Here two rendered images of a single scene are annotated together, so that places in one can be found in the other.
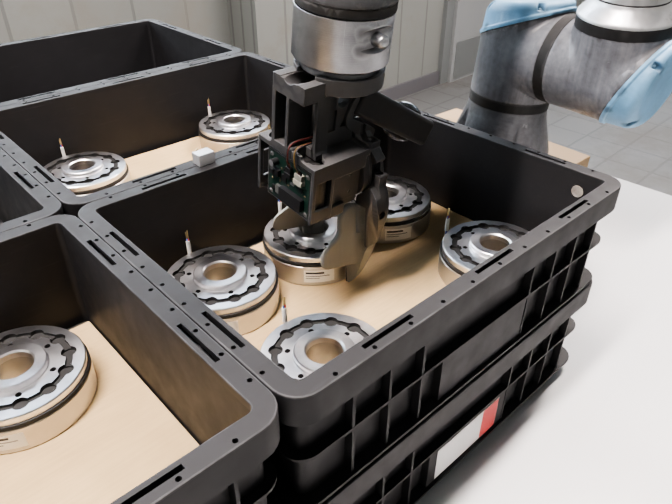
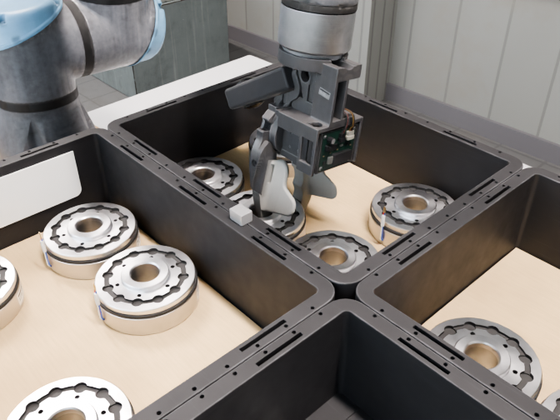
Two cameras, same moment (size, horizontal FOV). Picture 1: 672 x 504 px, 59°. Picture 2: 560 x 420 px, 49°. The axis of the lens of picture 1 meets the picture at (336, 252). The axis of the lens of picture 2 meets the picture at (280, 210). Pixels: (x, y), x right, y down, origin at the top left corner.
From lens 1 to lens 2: 0.78 m
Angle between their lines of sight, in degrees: 71
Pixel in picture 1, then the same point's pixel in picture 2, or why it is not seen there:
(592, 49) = (127, 13)
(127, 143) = not seen: outside the picture
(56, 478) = (533, 339)
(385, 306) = (327, 202)
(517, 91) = (71, 78)
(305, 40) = (345, 35)
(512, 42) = (54, 40)
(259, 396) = (527, 172)
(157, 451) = (492, 295)
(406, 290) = not seen: hidden behind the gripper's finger
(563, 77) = (112, 45)
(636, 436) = not seen: hidden behind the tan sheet
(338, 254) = (326, 185)
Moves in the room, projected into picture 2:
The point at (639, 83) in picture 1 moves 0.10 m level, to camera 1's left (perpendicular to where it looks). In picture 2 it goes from (162, 22) to (151, 44)
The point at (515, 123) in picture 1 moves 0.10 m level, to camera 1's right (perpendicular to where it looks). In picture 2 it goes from (78, 105) to (94, 78)
